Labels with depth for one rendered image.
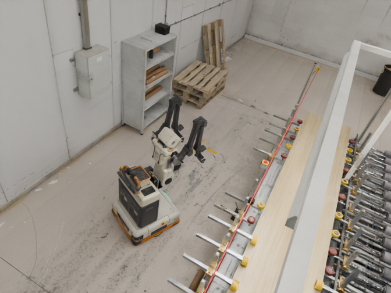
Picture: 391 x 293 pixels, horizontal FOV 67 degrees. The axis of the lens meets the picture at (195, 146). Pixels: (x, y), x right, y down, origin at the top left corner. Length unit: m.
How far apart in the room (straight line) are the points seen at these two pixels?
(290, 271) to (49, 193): 3.80
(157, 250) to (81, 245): 0.91
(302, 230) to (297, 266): 0.15
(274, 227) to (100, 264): 1.98
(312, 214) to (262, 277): 1.69
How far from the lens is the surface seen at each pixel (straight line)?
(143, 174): 3.35
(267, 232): 3.15
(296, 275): 1.07
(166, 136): 3.16
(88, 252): 3.87
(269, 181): 4.06
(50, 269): 3.84
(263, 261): 2.95
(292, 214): 1.34
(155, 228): 3.73
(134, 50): 4.64
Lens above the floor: 3.31
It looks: 40 degrees down
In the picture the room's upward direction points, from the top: 11 degrees clockwise
